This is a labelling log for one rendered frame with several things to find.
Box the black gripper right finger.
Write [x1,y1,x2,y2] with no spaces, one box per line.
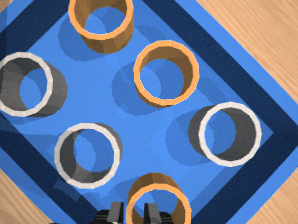
[143,203,174,224]

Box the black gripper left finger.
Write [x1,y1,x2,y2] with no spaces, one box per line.
[89,202,124,224]

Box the bronze bushing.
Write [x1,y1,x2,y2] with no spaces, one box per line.
[68,0,134,54]
[126,172,191,224]
[134,40,199,108]

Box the white metal sleeve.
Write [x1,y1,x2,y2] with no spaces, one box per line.
[0,52,68,117]
[54,123,123,189]
[188,102,262,167]

